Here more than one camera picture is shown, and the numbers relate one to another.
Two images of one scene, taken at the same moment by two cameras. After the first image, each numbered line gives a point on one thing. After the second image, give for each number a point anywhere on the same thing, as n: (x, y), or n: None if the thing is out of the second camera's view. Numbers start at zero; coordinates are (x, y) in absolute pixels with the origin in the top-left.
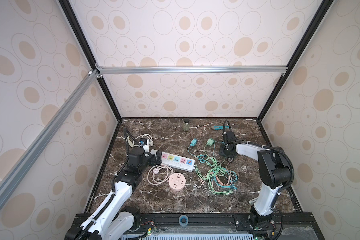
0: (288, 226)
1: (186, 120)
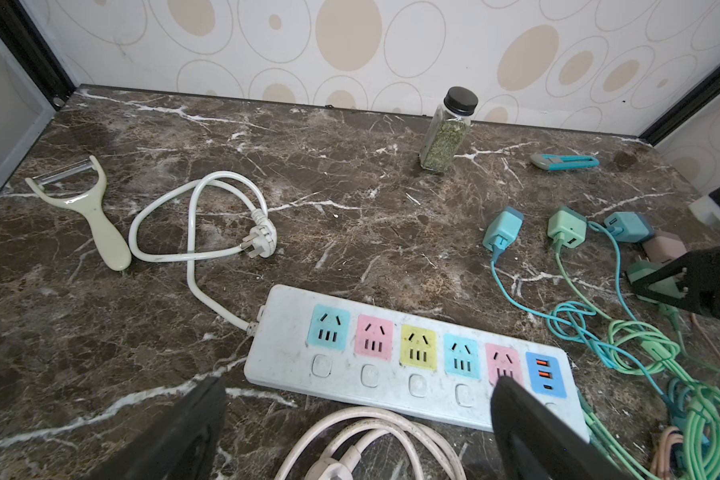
0: None
1: (448, 130)
